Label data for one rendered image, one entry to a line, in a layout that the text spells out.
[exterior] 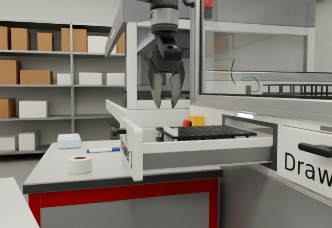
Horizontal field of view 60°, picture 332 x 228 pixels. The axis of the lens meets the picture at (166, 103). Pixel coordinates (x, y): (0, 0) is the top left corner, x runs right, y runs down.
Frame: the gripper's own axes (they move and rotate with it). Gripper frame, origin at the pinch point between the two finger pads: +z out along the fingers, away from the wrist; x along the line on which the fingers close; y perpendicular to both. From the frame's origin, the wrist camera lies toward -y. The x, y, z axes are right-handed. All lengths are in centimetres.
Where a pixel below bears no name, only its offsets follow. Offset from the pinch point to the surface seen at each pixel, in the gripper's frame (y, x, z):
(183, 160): -13.2, -0.3, 12.1
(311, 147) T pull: -31.7, -17.6, 6.7
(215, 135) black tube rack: -9.1, -9.9, 7.5
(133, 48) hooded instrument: 80, -3, -26
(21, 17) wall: 416, 120, -118
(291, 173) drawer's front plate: -22.3, -21.2, 14.2
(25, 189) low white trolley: 9.6, 36.5, 23.0
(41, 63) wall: 416, 93, -48
